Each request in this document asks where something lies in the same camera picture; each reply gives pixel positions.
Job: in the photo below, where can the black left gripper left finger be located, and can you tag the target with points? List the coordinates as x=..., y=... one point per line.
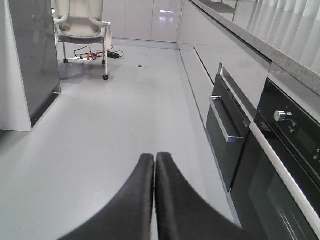
x=128, y=216

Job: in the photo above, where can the grey lower kitchen cabinets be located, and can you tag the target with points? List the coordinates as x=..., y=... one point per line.
x=207, y=49

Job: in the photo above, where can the black built-in oven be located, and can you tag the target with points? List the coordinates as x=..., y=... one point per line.
x=276, y=191

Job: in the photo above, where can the grey speckled countertop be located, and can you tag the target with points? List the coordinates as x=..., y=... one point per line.
x=285, y=31

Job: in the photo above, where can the black power adapter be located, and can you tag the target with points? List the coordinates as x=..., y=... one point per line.
x=113, y=55

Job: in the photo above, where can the white office chair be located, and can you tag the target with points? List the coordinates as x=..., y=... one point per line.
x=80, y=22

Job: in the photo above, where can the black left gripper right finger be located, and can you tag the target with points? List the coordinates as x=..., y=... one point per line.
x=181, y=213

